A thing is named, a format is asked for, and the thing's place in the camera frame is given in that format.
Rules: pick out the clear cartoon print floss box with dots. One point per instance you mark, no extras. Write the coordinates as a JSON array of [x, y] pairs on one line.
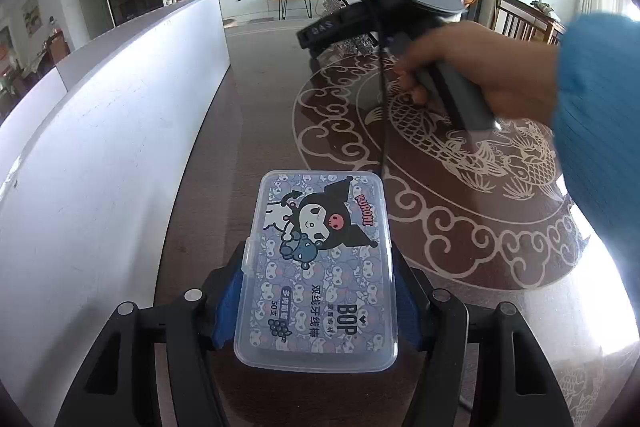
[[320, 267]]

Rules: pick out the white tv cabinet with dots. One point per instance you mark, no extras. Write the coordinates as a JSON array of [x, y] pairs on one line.
[[250, 2]]

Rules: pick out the person's right hand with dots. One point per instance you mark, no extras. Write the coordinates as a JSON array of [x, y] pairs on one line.
[[500, 67]]

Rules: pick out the framed wall painting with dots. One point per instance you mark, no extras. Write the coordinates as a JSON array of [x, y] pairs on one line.
[[31, 14]]

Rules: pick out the wooden slat chair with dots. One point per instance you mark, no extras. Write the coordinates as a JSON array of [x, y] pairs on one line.
[[515, 19]]

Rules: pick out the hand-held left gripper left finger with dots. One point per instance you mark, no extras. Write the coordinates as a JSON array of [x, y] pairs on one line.
[[227, 307]]

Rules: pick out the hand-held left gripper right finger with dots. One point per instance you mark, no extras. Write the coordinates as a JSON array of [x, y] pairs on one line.
[[407, 307]]

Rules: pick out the white low partition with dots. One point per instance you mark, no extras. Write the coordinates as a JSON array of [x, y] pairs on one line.
[[100, 157]]

